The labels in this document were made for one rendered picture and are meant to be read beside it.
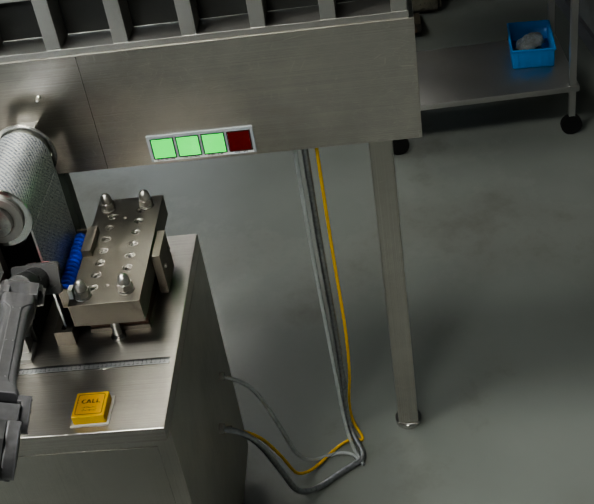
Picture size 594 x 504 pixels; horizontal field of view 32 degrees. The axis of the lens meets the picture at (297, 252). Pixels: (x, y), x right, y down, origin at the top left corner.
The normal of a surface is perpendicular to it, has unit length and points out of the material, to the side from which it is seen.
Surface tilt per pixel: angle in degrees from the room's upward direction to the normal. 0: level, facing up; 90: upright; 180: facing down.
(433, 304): 0
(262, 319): 0
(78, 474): 90
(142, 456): 90
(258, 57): 90
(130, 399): 0
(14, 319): 22
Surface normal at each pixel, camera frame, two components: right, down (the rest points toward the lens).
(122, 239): -0.14, -0.78
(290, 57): -0.03, 0.62
